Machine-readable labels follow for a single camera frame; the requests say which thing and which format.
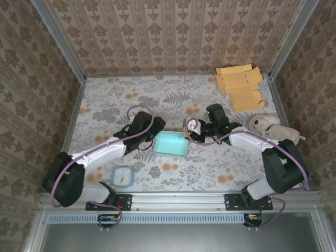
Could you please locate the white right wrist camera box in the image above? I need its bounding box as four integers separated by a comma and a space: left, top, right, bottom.
186, 118, 202, 134

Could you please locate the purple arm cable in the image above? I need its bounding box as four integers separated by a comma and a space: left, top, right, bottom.
50, 105, 155, 232
185, 117, 310, 232

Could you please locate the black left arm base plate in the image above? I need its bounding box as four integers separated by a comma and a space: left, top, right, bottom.
85, 193, 132, 212

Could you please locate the small black electronics board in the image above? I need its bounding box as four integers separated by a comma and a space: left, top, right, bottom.
97, 214, 122, 228
243, 213, 263, 228

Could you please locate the aluminium side rail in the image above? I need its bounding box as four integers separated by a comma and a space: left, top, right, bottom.
266, 75, 311, 191
58, 77, 87, 158

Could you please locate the orange paper box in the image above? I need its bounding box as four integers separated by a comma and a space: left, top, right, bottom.
214, 64, 265, 113

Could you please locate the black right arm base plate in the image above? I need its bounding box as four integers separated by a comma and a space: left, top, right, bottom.
224, 193, 274, 212

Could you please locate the slotted grey cable duct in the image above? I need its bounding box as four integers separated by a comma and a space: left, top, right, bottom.
48, 213, 244, 225

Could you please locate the aluminium frame post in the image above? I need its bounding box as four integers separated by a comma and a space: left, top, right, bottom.
30, 0, 87, 82
267, 0, 321, 79

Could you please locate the grey metal sheet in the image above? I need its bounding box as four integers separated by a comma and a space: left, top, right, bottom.
39, 213, 324, 252

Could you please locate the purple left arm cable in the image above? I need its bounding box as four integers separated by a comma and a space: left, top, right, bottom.
50, 105, 155, 232

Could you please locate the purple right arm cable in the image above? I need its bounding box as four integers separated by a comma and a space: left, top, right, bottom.
185, 117, 310, 232

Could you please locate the aluminium mounting rail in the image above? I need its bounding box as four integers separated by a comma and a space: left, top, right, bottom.
39, 191, 324, 214

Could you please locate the teal paper box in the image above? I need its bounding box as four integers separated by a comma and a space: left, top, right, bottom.
153, 130, 188, 160

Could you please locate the cream plush dog toy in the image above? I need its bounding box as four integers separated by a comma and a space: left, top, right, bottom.
248, 113, 307, 147

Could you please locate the square container blue rim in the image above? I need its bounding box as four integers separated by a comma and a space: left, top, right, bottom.
112, 165, 134, 189

